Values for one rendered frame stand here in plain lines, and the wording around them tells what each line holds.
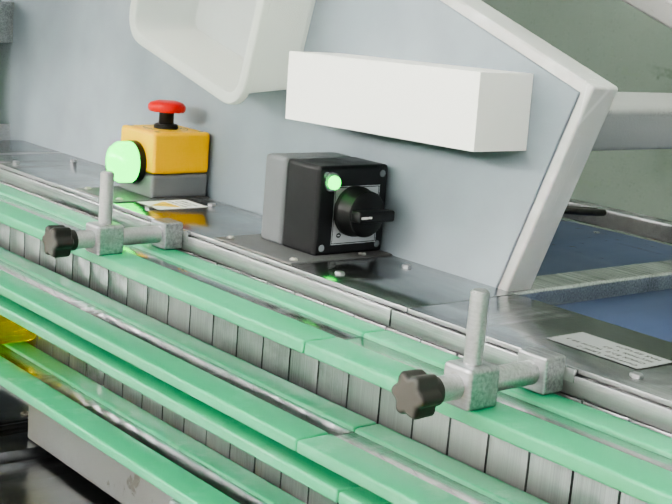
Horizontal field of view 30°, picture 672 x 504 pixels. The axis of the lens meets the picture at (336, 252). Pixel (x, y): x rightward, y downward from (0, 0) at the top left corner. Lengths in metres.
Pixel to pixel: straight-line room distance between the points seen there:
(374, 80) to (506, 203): 0.15
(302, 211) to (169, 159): 0.27
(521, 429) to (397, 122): 0.36
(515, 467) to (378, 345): 0.13
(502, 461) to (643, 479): 0.20
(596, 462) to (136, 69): 0.91
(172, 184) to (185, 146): 0.04
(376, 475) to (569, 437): 0.17
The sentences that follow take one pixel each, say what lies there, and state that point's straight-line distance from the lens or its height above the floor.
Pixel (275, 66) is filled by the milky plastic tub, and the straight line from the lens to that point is 1.21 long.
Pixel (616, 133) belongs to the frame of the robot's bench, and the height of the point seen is 0.64.
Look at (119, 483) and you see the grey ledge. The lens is 1.33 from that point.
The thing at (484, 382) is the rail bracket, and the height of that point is 0.96.
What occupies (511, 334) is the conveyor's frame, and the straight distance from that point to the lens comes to 0.90.
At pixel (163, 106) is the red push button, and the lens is 1.34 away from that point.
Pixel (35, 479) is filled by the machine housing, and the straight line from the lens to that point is 1.42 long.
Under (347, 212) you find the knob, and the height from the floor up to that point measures 0.82.
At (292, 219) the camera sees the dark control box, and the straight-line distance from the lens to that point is 1.11.
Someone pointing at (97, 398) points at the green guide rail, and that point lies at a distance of 1.28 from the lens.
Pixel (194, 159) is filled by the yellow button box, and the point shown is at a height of 0.77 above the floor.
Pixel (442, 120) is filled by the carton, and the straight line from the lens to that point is 1.00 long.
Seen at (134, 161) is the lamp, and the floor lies 0.84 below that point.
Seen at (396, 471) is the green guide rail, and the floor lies 0.94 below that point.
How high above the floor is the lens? 1.51
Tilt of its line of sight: 39 degrees down
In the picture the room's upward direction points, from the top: 95 degrees counter-clockwise
